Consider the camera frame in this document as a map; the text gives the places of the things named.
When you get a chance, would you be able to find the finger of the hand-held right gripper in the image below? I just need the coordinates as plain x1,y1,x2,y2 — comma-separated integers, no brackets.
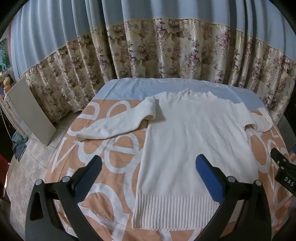
270,147,290,168

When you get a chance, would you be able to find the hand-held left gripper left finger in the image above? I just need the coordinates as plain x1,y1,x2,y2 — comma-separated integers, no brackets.
25,155,102,241

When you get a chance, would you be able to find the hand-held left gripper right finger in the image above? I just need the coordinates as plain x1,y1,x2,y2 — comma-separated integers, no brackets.
195,154,271,241

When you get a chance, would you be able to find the white knit sweater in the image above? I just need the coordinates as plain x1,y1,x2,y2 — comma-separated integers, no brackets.
76,89,274,232

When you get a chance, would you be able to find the dark furniture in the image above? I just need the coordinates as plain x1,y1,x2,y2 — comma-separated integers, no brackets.
276,113,296,151

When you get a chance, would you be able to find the orange white printed blanket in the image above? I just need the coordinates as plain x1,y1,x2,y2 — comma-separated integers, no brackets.
45,98,293,241

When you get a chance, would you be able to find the blue cloth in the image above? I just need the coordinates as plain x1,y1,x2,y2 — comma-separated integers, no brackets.
11,131,28,161

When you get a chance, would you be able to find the red object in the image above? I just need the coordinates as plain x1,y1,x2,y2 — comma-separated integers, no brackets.
0,155,10,186

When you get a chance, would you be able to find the white board panel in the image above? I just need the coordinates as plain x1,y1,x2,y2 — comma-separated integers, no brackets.
6,79,57,146

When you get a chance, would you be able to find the light blue bed sheet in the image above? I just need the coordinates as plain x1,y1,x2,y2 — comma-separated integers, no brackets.
94,78,271,114

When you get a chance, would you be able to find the yellow plush toy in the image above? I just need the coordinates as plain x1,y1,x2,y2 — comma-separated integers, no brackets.
3,74,13,93

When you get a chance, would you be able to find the blue floral curtain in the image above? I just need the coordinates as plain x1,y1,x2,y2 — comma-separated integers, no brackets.
9,0,296,126

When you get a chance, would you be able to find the wall poster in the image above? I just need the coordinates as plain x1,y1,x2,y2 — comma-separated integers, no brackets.
0,38,11,72

